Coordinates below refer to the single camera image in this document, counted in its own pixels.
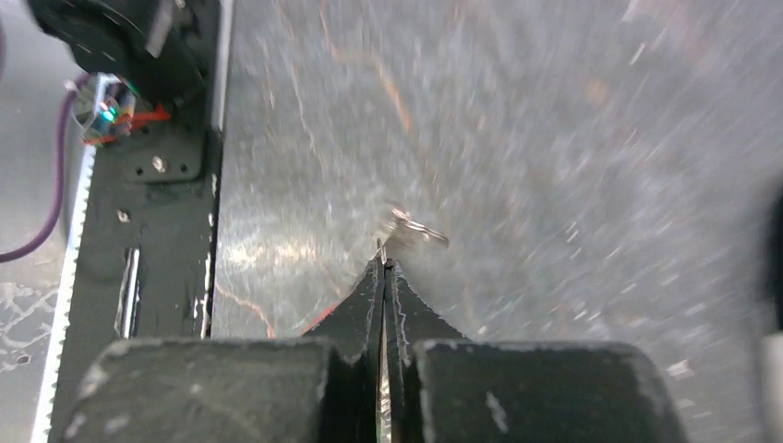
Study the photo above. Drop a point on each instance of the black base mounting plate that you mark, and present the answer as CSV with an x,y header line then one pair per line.
x,y
144,263

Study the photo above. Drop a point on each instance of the white slotted cable duct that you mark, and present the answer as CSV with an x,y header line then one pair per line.
x,y
43,417

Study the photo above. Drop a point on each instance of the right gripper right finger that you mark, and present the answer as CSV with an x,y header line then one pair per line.
x,y
447,388

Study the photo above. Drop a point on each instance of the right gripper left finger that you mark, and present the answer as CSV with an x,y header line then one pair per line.
x,y
319,387

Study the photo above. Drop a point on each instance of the metal key holder red handle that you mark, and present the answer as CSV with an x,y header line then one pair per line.
x,y
374,329

